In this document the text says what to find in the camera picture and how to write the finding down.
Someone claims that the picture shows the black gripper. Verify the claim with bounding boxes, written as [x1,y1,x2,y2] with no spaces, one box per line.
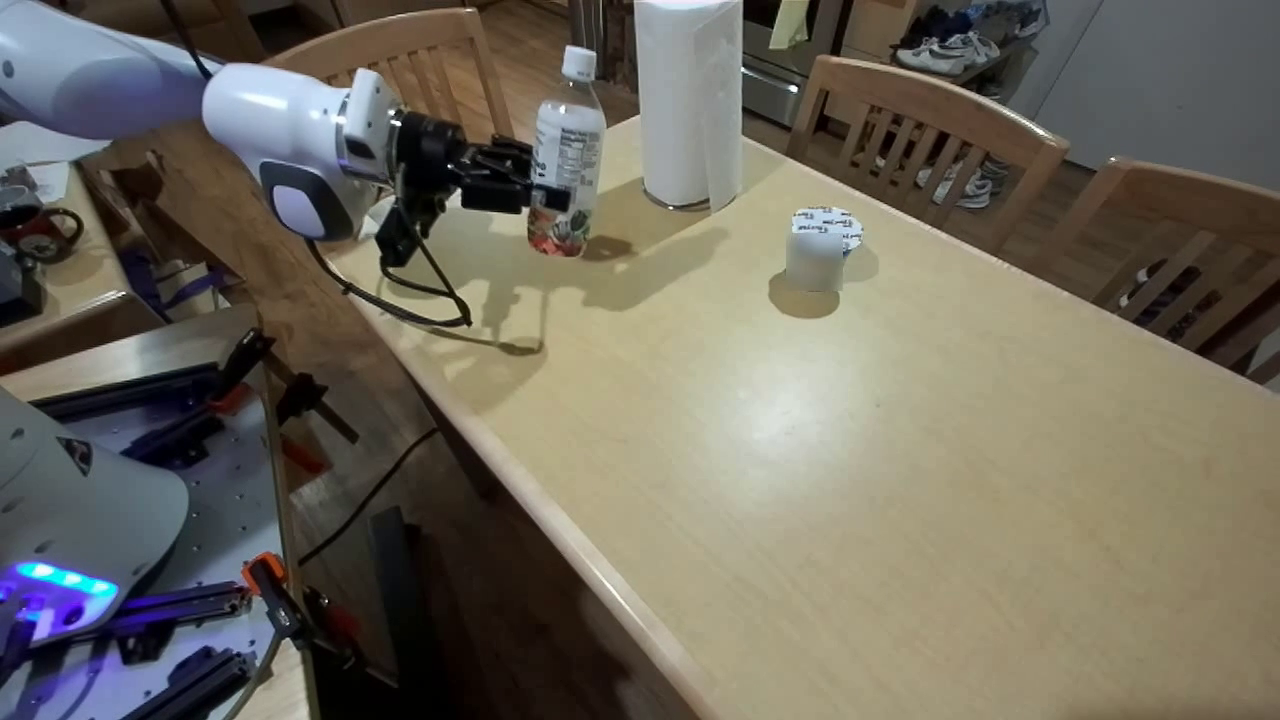
[375,111,572,269]

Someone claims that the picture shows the clear plastic water bottle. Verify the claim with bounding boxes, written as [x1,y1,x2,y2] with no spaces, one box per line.
[527,43,608,257]

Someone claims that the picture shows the white paper towel roll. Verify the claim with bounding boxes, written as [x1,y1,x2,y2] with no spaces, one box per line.
[634,0,743,209]

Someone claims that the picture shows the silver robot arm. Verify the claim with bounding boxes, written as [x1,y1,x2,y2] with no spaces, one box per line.
[0,0,572,269]

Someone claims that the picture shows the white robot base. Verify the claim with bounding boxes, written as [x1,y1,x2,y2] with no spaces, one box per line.
[0,392,191,645]

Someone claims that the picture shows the wooden chair behind table left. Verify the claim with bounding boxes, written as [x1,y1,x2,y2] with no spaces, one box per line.
[270,10,514,141]

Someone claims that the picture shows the wooden chair far middle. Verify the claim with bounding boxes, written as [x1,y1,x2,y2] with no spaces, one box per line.
[789,57,1068,257]

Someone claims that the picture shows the wooden chair far right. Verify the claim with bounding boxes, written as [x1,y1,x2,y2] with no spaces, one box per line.
[1036,157,1280,386]

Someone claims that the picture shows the metal trash can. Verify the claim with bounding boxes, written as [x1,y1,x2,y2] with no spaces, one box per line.
[569,0,614,80]

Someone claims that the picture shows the orange black clamp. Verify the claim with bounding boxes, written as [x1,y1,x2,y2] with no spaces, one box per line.
[207,329,361,443]

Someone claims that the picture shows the small white blue cup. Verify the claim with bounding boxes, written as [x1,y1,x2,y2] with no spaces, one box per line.
[785,205,864,293]

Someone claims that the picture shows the side wooden desk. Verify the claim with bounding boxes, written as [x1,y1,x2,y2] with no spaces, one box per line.
[0,125,160,371]

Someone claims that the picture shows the white sneakers on floor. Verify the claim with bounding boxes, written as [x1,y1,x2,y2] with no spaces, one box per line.
[892,33,999,76]

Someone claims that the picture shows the black power cord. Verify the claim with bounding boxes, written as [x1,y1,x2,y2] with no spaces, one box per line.
[291,421,447,568]

